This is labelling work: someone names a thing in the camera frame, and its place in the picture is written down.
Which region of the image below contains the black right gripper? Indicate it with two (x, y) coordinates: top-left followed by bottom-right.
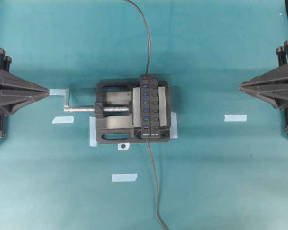
(239, 40), (288, 137)

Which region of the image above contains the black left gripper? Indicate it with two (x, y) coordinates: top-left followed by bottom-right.
(0, 48), (49, 140)

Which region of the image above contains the grey USB cable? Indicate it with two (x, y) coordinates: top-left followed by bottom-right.
(145, 138), (169, 230)

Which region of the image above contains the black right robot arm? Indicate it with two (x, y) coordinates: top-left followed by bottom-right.
(239, 0), (288, 136)

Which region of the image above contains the black multi-port USB hub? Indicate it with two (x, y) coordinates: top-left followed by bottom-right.
(140, 75), (160, 138)

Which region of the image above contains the blue tape strip right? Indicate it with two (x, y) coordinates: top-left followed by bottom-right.
(224, 114), (247, 122)

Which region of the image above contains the blue tape strip left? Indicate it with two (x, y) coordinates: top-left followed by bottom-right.
(51, 116), (74, 124)

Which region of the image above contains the blue tape on vise left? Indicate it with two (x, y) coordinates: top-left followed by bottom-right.
(89, 116), (97, 147)

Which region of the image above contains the blue tape on vise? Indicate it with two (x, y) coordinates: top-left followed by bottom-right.
(170, 112), (178, 139)
(89, 116), (97, 147)

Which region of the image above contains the black bench vise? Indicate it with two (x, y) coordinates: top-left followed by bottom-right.
(64, 79), (171, 144)

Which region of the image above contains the blue tape on vise right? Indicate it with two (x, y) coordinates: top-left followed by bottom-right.
(170, 112), (178, 139)

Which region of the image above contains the tape patch with black screw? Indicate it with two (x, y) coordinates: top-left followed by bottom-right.
(118, 143), (130, 150)

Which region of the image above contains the blue tape strip bottom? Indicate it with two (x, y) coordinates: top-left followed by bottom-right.
(112, 173), (138, 182)

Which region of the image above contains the blue tape strip near handle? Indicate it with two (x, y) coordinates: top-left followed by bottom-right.
(49, 89), (66, 96)

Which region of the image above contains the grey hub power cable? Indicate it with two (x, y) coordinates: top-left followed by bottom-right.
(121, 0), (151, 75)

